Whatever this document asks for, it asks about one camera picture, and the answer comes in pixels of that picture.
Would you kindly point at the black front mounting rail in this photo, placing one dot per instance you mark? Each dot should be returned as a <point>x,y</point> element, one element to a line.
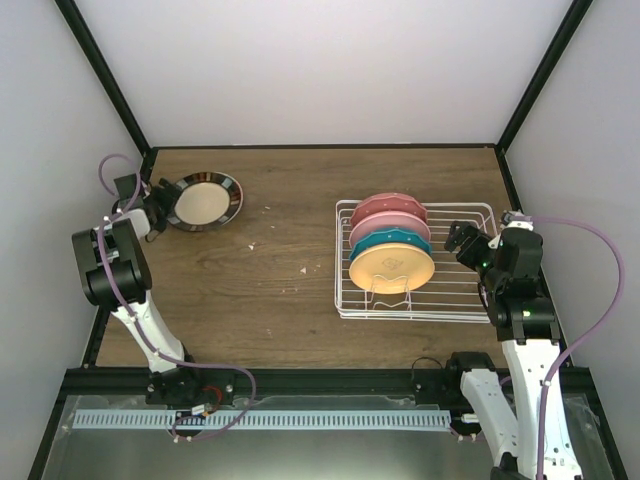
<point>426,386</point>

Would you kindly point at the yellow plate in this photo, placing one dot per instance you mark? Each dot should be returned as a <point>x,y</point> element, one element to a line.
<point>391,268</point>

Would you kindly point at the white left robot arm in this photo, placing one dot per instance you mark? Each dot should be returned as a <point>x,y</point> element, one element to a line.
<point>115,276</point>

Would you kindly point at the dark striped rim plate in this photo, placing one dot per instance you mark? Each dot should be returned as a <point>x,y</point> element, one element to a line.
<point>208,201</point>

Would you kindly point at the white wire dish rack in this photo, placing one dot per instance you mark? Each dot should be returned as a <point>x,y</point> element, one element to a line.
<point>450,295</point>

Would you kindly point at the teal plate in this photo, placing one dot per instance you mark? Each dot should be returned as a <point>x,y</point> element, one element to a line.
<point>390,235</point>

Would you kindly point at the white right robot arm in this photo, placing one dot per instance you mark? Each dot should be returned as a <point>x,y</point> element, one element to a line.
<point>528,437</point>

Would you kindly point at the slotted grey cable duct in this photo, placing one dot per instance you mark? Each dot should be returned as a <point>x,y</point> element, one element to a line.
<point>401,420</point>

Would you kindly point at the dark pink scalloped plate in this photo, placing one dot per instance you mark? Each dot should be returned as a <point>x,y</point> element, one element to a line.
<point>388,201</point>

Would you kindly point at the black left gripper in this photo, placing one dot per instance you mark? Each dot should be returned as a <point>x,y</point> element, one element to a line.
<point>168,199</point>

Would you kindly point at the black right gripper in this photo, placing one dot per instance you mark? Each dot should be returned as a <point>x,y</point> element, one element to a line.
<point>466,255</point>

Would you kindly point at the light pink plate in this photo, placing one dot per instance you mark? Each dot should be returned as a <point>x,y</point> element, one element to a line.
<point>389,219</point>

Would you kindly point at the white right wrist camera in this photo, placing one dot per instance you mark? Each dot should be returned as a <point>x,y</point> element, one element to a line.
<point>511,219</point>

